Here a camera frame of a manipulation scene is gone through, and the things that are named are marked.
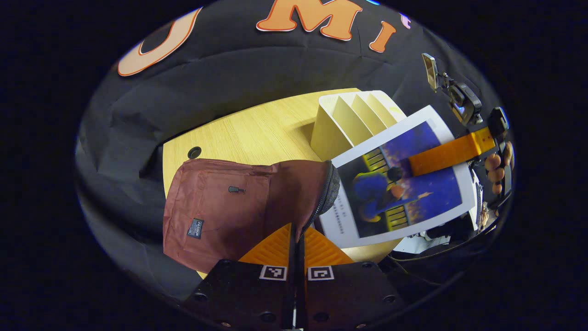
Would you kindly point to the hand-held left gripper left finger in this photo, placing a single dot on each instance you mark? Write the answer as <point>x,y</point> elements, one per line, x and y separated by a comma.
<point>248,294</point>

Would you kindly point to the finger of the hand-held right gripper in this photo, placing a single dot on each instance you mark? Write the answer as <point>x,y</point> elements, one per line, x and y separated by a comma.
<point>441,154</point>

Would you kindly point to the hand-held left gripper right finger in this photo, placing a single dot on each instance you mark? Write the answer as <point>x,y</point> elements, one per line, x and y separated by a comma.
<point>349,294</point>

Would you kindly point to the blue cover book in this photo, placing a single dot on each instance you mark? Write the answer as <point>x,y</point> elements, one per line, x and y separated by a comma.
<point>413,197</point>

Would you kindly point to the maroon schoolbag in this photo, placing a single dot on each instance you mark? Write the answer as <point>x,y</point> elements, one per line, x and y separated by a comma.
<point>220,207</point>

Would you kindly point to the white plastic bookshelf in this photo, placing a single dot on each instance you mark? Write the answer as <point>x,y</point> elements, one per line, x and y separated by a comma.
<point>326,133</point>

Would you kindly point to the black backdrop cloth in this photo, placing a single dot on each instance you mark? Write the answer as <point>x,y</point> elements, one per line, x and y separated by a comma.
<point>252,64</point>

